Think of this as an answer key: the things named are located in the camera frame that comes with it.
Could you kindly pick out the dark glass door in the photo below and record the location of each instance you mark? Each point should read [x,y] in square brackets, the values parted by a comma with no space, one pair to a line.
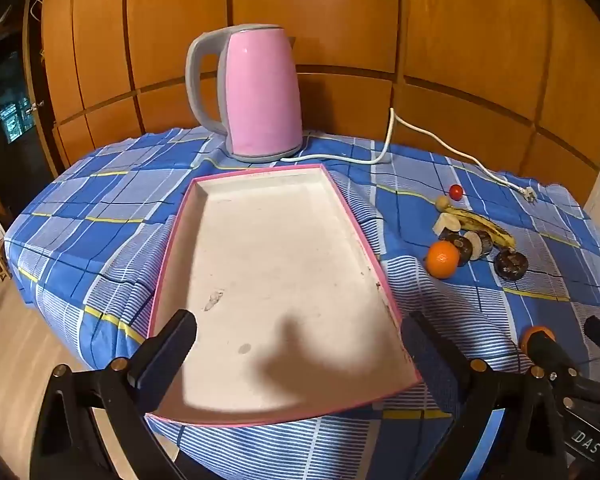
[10,115]

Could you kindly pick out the red cherry tomato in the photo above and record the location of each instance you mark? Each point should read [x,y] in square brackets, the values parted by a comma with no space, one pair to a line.
[456,191]

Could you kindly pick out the spotted yellow banana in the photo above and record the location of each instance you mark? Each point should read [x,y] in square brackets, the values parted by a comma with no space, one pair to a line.
[485,225]

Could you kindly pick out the dark round fruit with cap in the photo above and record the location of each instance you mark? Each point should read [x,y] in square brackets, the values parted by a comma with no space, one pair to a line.
[511,263]

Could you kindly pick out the wooden panelled wardrobe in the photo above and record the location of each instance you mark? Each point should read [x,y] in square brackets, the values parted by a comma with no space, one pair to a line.
[330,10]

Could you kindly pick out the orange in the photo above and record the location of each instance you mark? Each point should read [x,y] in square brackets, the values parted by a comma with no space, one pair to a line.
[442,260]
[540,332]

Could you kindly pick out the cut dark-skinned fruit half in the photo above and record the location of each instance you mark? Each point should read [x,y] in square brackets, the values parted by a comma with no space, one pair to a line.
[447,223]
[479,245]

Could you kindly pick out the pink-edged white tray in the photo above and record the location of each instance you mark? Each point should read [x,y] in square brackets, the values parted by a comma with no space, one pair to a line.
[280,260]

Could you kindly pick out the tan longan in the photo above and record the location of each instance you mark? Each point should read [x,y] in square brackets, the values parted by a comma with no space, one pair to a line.
[442,203]

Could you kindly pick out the blue plaid tablecloth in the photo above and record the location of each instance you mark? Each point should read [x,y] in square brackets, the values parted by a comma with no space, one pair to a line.
[105,200]

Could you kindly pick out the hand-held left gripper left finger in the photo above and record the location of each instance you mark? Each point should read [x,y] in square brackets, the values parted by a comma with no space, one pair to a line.
[162,375]

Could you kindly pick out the pink electric kettle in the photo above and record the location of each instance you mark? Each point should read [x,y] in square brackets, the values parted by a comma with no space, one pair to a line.
[262,95]

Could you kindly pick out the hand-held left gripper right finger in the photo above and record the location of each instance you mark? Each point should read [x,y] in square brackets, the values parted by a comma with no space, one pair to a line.
[432,365]

